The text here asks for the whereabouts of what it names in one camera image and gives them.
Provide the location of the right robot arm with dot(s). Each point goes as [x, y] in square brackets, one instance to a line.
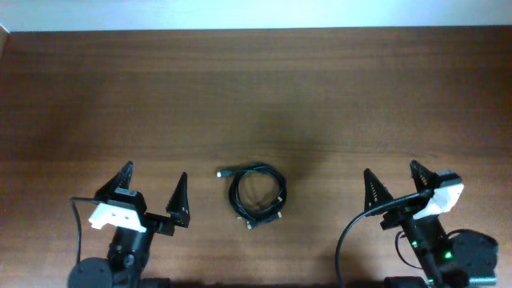
[460, 258]

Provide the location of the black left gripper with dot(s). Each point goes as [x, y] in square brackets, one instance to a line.
[156, 221]

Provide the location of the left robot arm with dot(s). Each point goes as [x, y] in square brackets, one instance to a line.
[129, 250]

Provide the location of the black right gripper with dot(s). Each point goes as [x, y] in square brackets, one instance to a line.
[396, 216]

